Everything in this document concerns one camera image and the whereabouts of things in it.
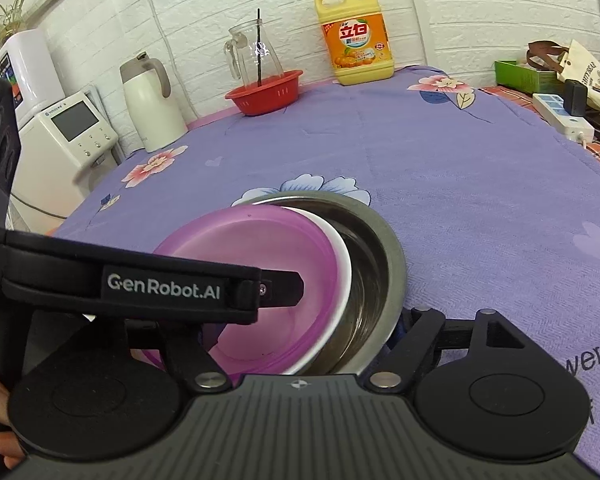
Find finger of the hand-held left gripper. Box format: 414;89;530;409
256;270;305;309

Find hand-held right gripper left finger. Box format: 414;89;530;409
27;317;232;394

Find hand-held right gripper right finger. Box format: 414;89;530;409
364;305;548;392

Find purple plastic bowl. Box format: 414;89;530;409
139;204;344;377

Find red floral ceramic bowl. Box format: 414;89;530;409
279;206;354;377

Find stainless steel basin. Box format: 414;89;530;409
250;195;407;377

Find purple floral tablecloth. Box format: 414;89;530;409
45;65;600;467

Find white appliance with screen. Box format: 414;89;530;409
10;85;121;233

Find white thermal carafe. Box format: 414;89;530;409
119;55;189;154

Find red plastic colander basket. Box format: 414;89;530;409
224;70;304;117

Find tall white appliance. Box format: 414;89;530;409
0;29;66;122

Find clear glass pitcher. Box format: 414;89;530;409
223;19;286;86

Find black stirring stick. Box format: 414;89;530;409
256;8;264;87

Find yellow detergent pump bottle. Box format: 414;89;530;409
314;0;396;86

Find white power strip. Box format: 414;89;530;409
532;91;596;142

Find green box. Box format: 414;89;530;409
494;60;564;94

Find black plug adapter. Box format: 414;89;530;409
564;79;589;116

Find beige tote bag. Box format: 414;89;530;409
527;39;600;122

